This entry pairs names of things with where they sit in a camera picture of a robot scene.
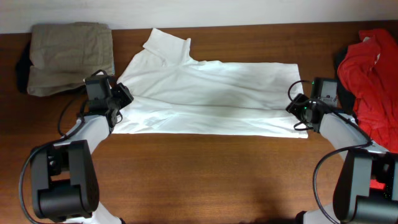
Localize folded khaki pants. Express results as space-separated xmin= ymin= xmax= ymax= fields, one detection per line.
xmin=27 ymin=22 xmax=115 ymax=97

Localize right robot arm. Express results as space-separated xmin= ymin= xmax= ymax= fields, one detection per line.
xmin=286 ymin=94 xmax=397 ymax=223

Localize red garment pile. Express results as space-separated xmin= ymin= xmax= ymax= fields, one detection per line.
xmin=337 ymin=29 xmax=397 ymax=153

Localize white polo shirt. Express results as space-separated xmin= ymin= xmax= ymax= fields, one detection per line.
xmin=114 ymin=29 xmax=308 ymax=138

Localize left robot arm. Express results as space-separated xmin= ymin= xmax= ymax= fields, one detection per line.
xmin=24 ymin=83 xmax=134 ymax=223

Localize folded dark garment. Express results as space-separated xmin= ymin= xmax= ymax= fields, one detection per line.
xmin=15 ymin=42 xmax=88 ymax=95

